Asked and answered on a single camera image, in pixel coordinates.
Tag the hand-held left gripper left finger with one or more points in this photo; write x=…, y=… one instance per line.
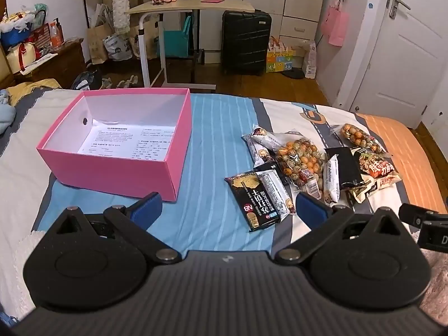
x=148, y=208

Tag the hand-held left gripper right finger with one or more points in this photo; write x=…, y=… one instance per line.
x=311, y=210

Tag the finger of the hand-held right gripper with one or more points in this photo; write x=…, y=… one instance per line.
x=414, y=214

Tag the pink cardboard box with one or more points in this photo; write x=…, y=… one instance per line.
x=115, y=178

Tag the clear bag of coated nuts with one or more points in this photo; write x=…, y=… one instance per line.
x=301, y=161
x=357, y=136

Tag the plain black snack packet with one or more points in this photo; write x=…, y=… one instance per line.
x=346, y=168

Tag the beige red print snack bag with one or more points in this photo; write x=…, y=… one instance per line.
x=378, y=171

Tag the small black snack packet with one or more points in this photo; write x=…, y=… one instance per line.
x=269, y=166

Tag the black cracker packet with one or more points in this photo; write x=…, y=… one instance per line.
x=248, y=199

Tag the pink fluffy cloth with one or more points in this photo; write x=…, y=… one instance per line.
x=437, y=287

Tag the printed paper sheet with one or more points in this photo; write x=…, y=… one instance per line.
x=122, y=140

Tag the striped printed bed sheet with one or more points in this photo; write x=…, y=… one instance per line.
x=210, y=129

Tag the pair of shoes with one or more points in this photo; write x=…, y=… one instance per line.
x=127, y=82

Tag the black round floor object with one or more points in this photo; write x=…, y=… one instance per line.
x=293, y=73

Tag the black plastic bag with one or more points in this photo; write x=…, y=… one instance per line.
x=85, y=80

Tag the white patterned bag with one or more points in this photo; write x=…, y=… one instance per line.
x=310, y=61

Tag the colourful gift bag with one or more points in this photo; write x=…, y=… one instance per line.
x=280, y=59

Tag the white door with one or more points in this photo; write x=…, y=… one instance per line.
x=413, y=59

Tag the white printed bag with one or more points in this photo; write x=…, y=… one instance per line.
x=117, y=47

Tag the wooden cabinet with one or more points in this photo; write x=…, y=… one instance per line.
x=66, y=64

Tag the brown paper bag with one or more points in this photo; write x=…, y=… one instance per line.
x=96, y=43
x=148, y=42

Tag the yellow pillow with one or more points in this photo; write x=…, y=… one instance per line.
x=31, y=89

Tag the teal bag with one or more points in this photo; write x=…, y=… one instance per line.
x=176, y=42

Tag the light blue cloth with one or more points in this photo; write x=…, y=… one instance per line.
x=6, y=115

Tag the black suitcase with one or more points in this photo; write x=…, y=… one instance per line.
x=245, y=42

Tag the white papers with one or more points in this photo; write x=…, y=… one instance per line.
x=36, y=64

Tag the pink gift bag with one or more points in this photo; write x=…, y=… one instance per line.
x=336, y=24

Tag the orange bottle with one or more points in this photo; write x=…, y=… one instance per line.
x=56, y=36

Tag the cream bag with red ribbon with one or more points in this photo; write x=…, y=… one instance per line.
x=19, y=57

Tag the wooden side table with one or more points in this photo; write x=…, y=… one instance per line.
x=182, y=6

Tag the white fluffy scarf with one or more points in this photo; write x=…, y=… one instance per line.
x=122, y=3

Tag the red card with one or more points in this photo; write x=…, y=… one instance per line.
x=211, y=0

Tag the blue basket with white fluff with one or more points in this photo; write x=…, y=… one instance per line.
x=15, y=33

